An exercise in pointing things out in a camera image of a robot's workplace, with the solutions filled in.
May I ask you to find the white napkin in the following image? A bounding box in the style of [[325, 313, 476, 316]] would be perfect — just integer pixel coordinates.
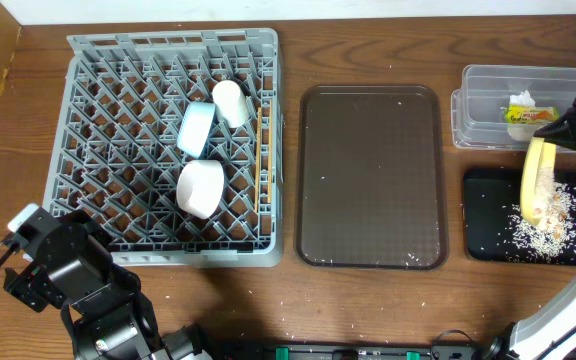
[[507, 90, 536, 141]]

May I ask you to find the green yellow snack wrapper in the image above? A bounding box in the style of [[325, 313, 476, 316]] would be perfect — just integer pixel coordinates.
[[504, 105, 560, 125]]

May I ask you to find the yellow plate with crumbs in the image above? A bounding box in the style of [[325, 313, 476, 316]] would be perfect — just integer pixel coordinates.
[[520, 137, 557, 226]]

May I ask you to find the pink bowl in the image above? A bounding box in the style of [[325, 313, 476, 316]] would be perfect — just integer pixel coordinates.
[[176, 160, 225, 219]]

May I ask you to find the light blue bowl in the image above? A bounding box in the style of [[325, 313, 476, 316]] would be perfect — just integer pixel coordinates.
[[176, 102, 216, 158]]

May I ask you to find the white plastic cup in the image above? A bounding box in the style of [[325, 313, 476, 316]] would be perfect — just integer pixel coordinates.
[[212, 80, 250, 129]]

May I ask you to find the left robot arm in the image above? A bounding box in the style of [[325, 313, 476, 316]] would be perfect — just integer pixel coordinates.
[[2, 203, 217, 359]]

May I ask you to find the clear plastic bin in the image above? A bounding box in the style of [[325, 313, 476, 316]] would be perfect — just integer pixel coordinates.
[[451, 65, 576, 151]]

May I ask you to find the pile of rice scraps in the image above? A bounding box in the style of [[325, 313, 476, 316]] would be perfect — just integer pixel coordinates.
[[503, 168, 576, 263]]

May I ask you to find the black plastic tray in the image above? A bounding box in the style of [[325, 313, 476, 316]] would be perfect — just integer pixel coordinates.
[[462, 168, 576, 266]]

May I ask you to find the grey plastic dish rack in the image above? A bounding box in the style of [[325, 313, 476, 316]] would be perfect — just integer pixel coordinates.
[[43, 28, 284, 267]]

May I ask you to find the dark brown serving tray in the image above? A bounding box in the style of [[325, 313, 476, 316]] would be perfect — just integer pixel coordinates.
[[295, 84, 448, 271]]

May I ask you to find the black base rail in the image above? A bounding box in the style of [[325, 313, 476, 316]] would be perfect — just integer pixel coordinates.
[[217, 342, 576, 360]]

